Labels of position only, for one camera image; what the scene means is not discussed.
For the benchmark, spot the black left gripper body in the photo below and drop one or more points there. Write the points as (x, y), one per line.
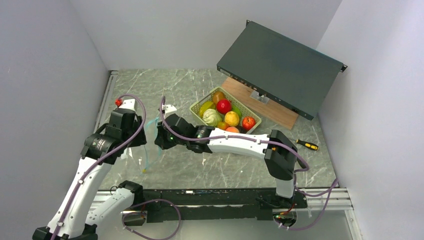
(130, 133)

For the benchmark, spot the yellow black screwdriver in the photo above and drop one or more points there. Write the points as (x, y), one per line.
(306, 144)

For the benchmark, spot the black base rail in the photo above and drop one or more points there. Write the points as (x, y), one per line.
(261, 204)

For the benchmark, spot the red apple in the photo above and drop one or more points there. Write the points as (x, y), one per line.
(248, 123)

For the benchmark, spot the green white cabbage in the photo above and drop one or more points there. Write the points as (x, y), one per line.
(211, 117)

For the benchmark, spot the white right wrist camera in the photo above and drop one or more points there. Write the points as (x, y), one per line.
(167, 110)

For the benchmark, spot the dark metal rack box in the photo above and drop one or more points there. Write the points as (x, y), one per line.
(281, 69)

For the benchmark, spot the yellow lemon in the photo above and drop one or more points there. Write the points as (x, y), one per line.
(232, 118)

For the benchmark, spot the wooden board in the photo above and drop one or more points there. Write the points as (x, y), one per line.
(263, 105)

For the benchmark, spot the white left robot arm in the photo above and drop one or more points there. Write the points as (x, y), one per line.
(74, 220)

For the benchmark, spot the green bell pepper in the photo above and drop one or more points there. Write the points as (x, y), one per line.
(237, 111)

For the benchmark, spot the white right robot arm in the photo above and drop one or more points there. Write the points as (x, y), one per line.
(275, 149)

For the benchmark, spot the clear blue-zip bag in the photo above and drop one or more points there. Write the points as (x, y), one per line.
(142, 158)

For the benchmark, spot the yellow green mango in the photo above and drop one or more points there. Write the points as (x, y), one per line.
(206, 106)

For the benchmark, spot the peach fruit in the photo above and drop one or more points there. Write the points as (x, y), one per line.
(232, 129)

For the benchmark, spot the brown kiwi potato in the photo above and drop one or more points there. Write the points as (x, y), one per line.
(217, 96)

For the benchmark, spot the pale green plastic basket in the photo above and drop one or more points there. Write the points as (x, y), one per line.
(194, 108)

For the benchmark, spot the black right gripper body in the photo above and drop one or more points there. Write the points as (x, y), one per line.
(167, 141)

